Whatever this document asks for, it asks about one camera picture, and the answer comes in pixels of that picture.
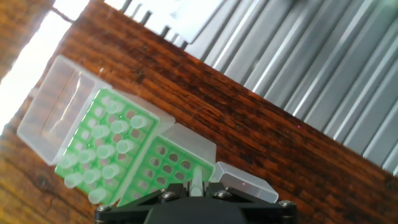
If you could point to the clear box with green rack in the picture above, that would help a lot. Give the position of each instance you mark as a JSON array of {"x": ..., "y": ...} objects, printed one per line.
[
  {"x": 56, "y": 109},
  {"x": 186, "y": 140}
]

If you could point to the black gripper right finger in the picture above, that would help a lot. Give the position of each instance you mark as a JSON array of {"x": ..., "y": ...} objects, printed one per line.
[{"x": 221, "y": 193}]

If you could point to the printed white paper sheet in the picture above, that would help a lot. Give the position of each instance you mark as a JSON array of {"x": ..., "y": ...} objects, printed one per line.
[{"x": 192, "y": 18}]

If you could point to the brown wooden board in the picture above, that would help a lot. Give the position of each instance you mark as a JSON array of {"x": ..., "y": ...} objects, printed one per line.
[{"x": 217, "y": 109}]

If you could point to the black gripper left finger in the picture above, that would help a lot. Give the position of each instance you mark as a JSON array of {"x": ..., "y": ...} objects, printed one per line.
[{"x": 169, "y": 194}]

